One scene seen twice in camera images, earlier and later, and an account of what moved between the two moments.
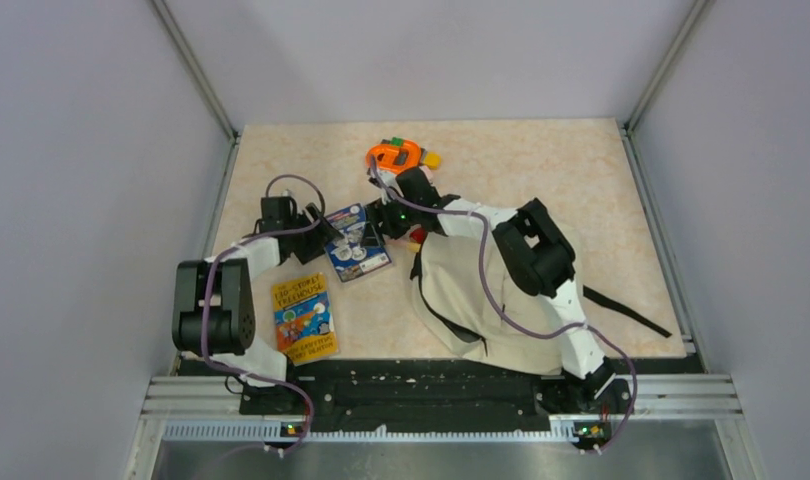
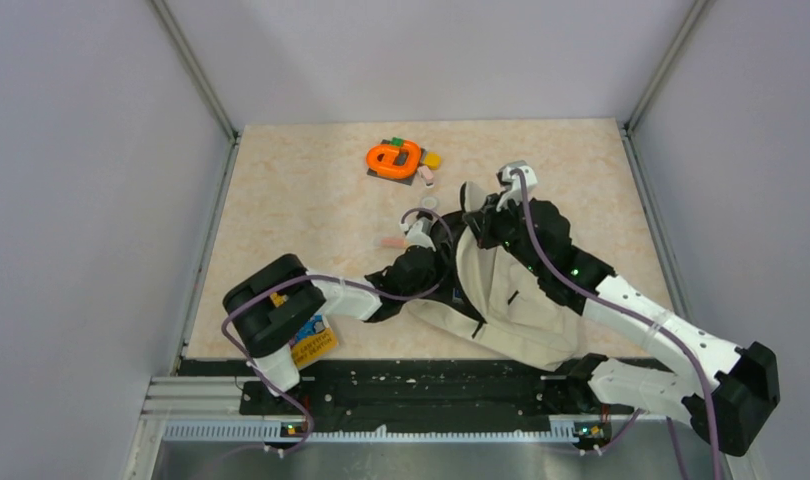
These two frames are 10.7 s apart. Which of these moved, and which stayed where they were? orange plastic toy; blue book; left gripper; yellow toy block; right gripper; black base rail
Moved: left gripper; blue book; right gripper
Stayed: orange plastic toy; yellow toy block; black base rail
